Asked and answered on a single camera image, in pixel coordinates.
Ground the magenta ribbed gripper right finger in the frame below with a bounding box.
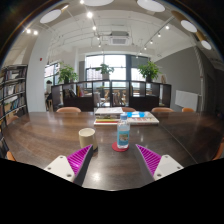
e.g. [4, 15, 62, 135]
[135, 145, 183, 181]

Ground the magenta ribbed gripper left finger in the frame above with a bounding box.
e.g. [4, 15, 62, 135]
[44, 144, 93, 186]

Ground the clear plastic water bottle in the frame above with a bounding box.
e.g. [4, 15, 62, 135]
[117, 113, 130, 149]

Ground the cream ceramic cup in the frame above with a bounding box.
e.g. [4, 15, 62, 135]
[79, 128, 98, 150]

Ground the red round coaster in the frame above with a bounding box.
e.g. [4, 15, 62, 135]
[112, 142, 129, 152]

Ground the orange chair behind table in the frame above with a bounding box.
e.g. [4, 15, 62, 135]
[152, 107, 174, 112]

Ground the orange chair far left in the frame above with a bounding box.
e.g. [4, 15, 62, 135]
[56, 107, 81, 113]

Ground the stack of books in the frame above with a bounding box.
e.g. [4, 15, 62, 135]
[94, 107, 123, 125]

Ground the orange chair rightmost back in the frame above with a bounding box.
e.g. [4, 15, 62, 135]
[182, 107, 195, 112]

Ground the orange chair near left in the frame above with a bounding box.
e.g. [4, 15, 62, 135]
[6, 151, 16, 161]

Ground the orange chair behind books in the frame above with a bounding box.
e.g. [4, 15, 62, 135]
[122, 107, 136, 112]

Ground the orange chair far right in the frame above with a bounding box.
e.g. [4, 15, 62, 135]
[213, 141, 224, 160]

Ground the low dark shelf divider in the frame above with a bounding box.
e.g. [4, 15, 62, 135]
[51, 80, 172, 112]

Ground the dark bookshelf at left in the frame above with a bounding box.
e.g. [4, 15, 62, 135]
[0, 64, 28, 132]

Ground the left potted green plant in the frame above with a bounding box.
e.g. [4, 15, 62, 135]
[58, 63, 78, 83]

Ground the potted green plant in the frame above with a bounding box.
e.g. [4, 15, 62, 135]
[96, 63, 114, 80]
[58, 63, 78, 83]
[138, 61, 160, 82]

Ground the right potted green plant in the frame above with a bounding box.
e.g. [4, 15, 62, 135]
[138, 61, 160, 82]

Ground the middle potted green plant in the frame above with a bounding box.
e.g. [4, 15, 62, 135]
[96, 63, 114, 80]

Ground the ceiling air conditioner unit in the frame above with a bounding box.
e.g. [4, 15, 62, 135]
[109, 31, 130, 45]

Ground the white board against wall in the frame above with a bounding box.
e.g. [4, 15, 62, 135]
[175, 90, 198, 111]

